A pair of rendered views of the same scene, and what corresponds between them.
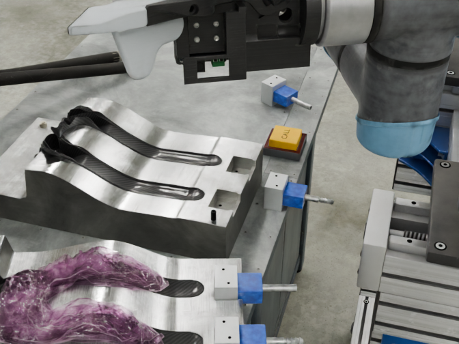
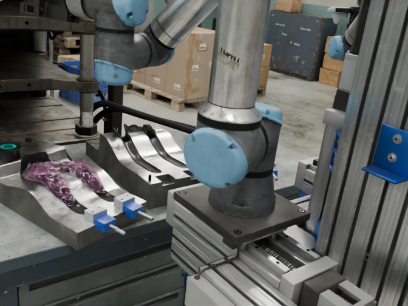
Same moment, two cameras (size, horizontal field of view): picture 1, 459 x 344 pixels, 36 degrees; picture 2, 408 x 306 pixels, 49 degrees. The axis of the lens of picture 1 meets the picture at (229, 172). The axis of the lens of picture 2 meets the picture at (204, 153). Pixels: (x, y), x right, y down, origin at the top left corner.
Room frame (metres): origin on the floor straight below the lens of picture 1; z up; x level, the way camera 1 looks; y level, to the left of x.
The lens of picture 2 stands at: (-0.03, -0.84, 1.49)
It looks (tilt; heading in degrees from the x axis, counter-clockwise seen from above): 21 degrees down; 35
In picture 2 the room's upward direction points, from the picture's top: 6 degrees clockwise
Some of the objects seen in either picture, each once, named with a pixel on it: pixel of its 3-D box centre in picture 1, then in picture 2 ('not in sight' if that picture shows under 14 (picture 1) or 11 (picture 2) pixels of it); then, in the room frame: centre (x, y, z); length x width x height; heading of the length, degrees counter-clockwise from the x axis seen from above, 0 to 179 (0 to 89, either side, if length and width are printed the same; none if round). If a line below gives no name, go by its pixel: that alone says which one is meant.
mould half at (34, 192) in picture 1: (120, 168); (146, 156); (1.09, 0.21, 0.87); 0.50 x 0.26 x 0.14; 74
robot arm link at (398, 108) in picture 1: (393, 86); (119, 54); (0.60, -0.16, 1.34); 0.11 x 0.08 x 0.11; 10
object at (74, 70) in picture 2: not in sight; (86, 74); (3.37, 3.37, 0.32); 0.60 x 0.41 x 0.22; 84
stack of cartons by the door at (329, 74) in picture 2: not in sight; (346, 64); (7.73, 1.81, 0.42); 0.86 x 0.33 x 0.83; 78
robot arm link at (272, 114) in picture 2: not in sight; (250, 132); (0.76, -0.40, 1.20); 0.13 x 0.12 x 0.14; 10
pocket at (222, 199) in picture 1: (224, 207); (164, 183); (0.97, 0.01, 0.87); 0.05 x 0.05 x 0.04; 74
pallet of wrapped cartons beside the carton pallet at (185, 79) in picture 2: not in sight; (173, 62); (4.46, 2.97, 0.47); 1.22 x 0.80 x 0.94; 82
